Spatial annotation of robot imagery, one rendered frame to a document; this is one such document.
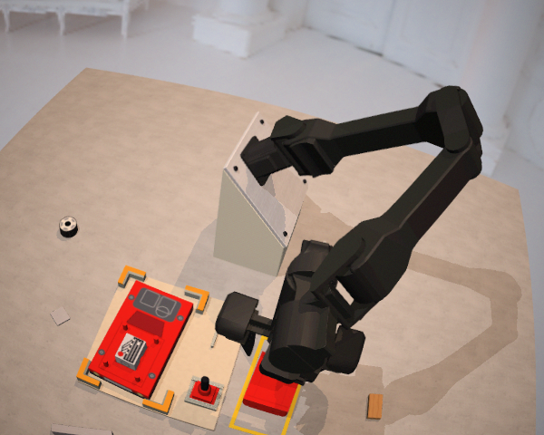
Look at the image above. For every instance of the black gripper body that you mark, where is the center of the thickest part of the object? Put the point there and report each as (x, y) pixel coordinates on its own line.
(237, 316)

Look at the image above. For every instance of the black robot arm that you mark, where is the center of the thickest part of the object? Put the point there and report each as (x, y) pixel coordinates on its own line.
(371, 258)

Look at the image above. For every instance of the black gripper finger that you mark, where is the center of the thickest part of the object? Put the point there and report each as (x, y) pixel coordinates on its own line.
(324, 367)
(247, 343)

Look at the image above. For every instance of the yellow rectangular outline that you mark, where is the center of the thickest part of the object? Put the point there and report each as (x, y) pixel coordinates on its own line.
(240, 399)

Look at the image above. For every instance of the small black toy wheel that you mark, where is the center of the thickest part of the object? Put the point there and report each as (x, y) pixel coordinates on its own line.
(68, 227)

